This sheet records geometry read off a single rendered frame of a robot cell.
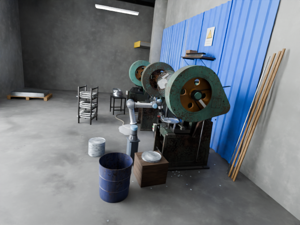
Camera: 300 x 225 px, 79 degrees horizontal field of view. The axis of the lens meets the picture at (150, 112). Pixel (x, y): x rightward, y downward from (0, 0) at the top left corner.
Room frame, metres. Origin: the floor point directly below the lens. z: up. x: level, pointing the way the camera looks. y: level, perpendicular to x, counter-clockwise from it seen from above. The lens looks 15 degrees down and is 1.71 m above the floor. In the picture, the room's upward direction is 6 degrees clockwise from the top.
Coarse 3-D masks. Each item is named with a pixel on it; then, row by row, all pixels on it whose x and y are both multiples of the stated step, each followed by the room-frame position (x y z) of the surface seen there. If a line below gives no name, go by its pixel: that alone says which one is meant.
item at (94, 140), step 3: (93, 138) 3.09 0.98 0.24; (96, 138) 3.10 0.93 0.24; (99, 138) 3.12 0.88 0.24; (102, 138) 3.13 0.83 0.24; (90, 141) 2.97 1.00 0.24; (93, 141) 2.98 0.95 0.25; (96, 141) 2.98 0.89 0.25; (99, 141) 2.99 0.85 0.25; (102, 141) 3.02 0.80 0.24; (96, 144) 2.87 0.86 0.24
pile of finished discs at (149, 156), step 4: (144, 152) 2.52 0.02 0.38; (148, 152) 2.54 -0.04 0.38; (152, 152) 2.55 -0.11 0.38; (156, 152) 2.56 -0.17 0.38; (144, 156) 2.40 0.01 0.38; (148, 156) 2.40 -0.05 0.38; (152, 156) 2.42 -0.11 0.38; (156, 156) 2.44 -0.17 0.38; (160, 156) 2.45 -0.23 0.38; (148, 160) 2.31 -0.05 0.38; (152, 160) 2.31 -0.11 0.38; (156, 160) 2.32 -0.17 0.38
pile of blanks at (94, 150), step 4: (88, 144) 2.95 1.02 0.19; (92, 144) 2.89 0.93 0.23; (100, 144) 2.92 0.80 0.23; (104, 144) 3.00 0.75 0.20; (88, 148) 2.94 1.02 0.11; (92, 148) 2.88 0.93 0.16; (96, 148) 2.87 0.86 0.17; (100, 148) 2.91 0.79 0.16; (104, 148) 3.01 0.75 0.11; (88, 152) 2.93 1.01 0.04; (92, 152) 2.87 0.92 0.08; (96, 152) 2.87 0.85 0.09; (100, 152) 2.92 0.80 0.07; (104, 152) 3.06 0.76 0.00; (92, 156) 2.87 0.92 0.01; (96, 156) 2.88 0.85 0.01
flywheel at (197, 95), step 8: (192, 80) 2.64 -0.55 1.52; (200, 80) 2.68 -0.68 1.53; (184, 88) 2.62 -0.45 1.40; (192, 88) 2.65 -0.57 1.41; (200, 88) 2.69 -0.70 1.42; (208, 88) 2.72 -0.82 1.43; (184, 96) 2.62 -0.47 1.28; (192, 96) 2.54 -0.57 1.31; (200, 96) 2.54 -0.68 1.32; (208, 96) 2.73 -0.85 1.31; (184, 104) 2.63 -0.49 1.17; (192, 104) 2.70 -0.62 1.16; (200, 104) 2.70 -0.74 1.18
